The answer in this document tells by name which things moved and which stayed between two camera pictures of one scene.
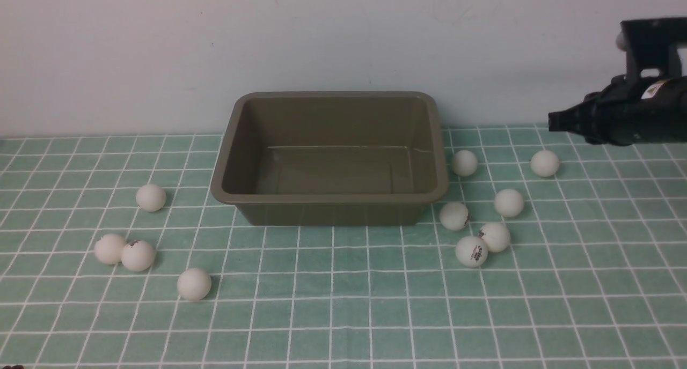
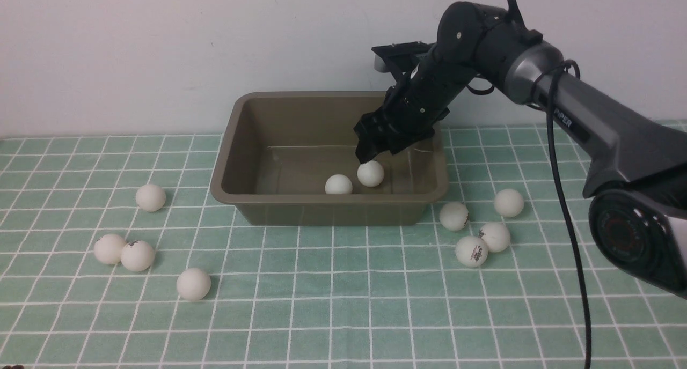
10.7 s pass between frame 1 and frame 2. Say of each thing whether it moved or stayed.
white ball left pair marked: stayed
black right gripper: moved
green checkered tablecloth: stayed
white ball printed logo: stayed
